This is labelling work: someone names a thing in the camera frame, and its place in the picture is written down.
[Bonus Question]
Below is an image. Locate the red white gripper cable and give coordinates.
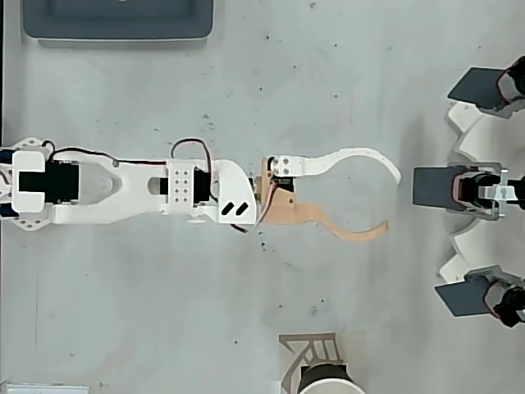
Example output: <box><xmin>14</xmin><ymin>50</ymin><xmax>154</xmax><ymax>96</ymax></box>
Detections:
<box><xmin>228</xmin><ymin>158</ymin><xmax>281</xmax><ymax>236</ymax></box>

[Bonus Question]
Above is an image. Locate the black servo motor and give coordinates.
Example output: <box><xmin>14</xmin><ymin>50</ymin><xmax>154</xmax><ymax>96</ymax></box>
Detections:
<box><xmin>480</xmin><ymin>266</ymin><xmax>525</xmax><ymax>329</ymax></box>
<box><xmin>495</xmin><ymin>55</ymin><xmax>525</xmax><ymax>120</ymax></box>

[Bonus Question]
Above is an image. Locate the dark grey paddle plate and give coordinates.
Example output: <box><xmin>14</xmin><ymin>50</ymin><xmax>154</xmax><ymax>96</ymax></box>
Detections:
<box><xmin>412</xmin><ymin>165</ymin><xmax>459</xmax><ymax>210</ymax></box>
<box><xmin>434</xmin><ymin>275</ymin><xmax>491</xmax><ymax>318</ymax></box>
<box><xmin>446</xmin><ymin>66</ymin><xmax>508</xmax><ymax>112</ymax></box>

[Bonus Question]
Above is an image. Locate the tan gripper with servo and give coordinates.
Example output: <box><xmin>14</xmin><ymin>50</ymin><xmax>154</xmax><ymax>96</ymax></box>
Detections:
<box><xmin>253</xmin><ymin>147</ymin><xmax>402</xmax><ymax>245</ymax></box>

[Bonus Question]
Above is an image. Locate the white flat object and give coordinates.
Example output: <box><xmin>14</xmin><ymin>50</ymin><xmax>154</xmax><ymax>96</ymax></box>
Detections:
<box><xmin>2</xmin><ymin>383</ymin><xmax>90</xmax><ymax>394</ymax></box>

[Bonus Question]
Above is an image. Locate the grey plastic tray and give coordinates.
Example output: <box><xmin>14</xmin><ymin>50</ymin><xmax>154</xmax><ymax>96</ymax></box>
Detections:
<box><xmin>20</xmin><ymin>0</ymin><xmax>215</xmax><ymax>48</ymax></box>

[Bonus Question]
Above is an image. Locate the red black arm cable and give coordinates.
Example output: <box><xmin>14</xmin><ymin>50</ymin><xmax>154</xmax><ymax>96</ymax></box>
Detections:
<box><xmin>42</xmin><ymin>140</ymin><xmax>170</xmax><ymax>167</ymax></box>

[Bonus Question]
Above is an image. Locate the black servo with metal bracket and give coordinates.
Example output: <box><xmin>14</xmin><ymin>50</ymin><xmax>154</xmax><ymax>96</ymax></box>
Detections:
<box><xmin>446</xmin><ymin>161</ymin><xmax>525</xmax><ymax>221</ymax></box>

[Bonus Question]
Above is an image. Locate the red black looped wrist cable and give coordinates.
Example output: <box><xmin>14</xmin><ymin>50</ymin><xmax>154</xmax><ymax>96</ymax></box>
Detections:
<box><xmin>169</xmin><ymin>138</ymin><xmax>219</xmax><ymax>199</ymax></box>

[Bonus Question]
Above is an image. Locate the white gear-shaped fixture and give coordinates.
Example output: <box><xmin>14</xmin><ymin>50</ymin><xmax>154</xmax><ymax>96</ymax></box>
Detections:
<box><xmin>435</xmin><ymin>101</ymin><xmax>525</xmax><ymax>288</ymax></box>

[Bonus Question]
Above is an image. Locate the printed paper mat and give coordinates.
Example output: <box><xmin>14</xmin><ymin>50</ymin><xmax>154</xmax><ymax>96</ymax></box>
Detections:
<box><xmin>278</xmin><ymin>331</ymin><xmax>369</xmax><ymax>394</ymax></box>

